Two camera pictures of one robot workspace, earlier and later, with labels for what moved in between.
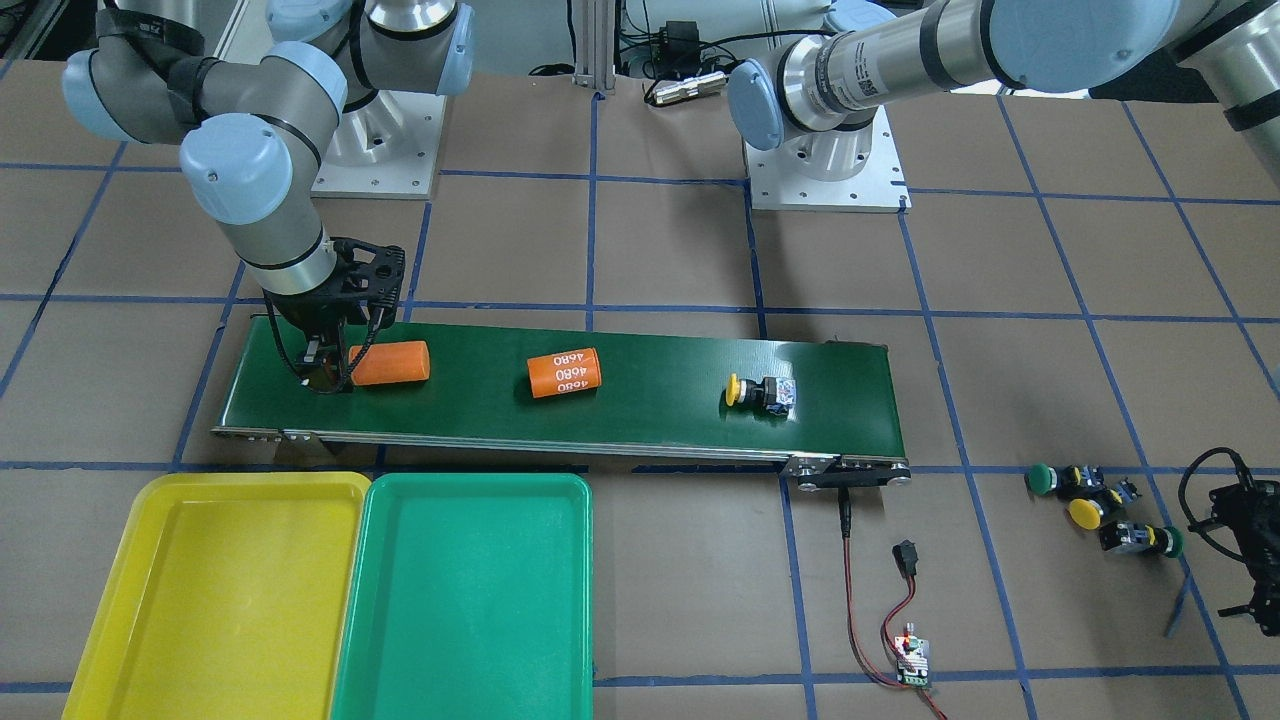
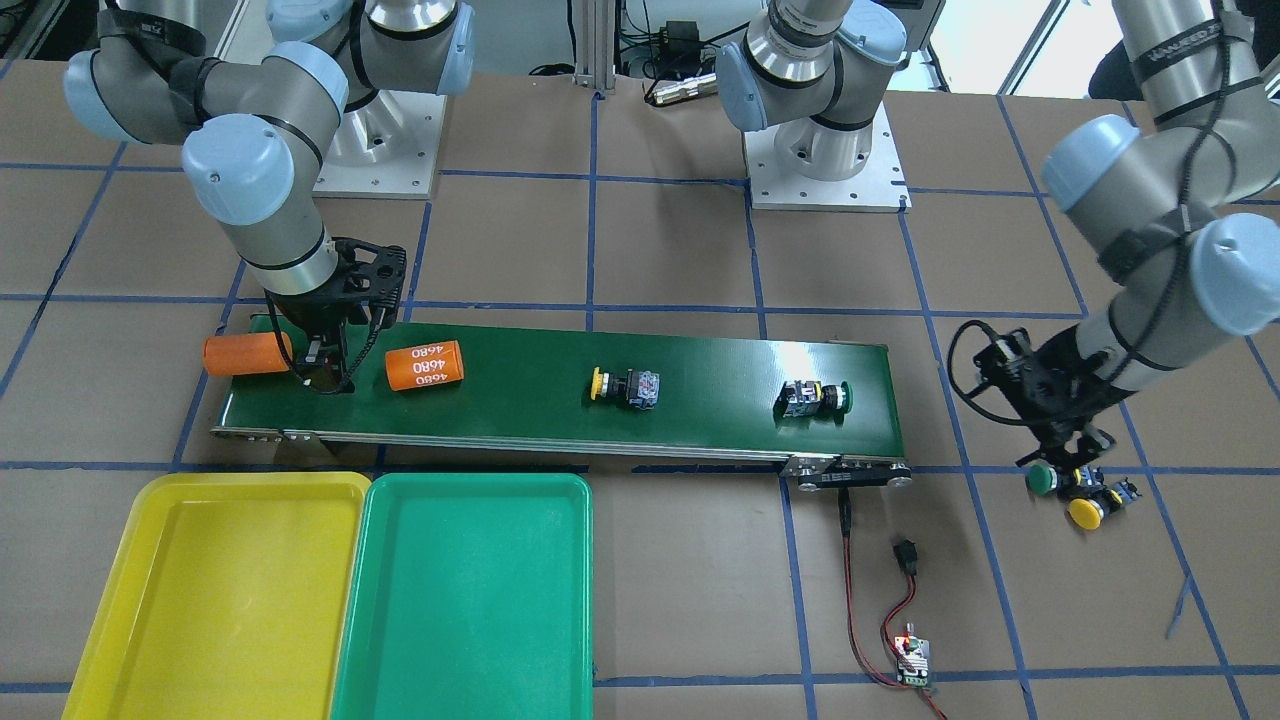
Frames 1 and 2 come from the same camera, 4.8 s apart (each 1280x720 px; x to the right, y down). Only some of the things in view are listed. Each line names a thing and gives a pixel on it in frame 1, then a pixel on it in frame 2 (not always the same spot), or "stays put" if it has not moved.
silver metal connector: x=691 y=87 stays put
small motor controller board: x=913 y=661 stays put
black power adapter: x=679 y=39 stays put
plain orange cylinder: x=391 y=363 to x=246 y=353
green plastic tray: x=470 y=597 stays put
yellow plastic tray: x=227 y=597 stays put
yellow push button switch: x=1088 y=514 stays put
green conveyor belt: x=636 y=390 stays put
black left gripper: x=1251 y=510 to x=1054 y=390
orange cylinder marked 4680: x=565 y=372 to x=423 y=365
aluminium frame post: x=595 y=39 stays put
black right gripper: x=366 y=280 stays put
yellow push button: x=776 y=395 to x=640 y=388
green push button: x=1159 y=540 to x=800 y=400
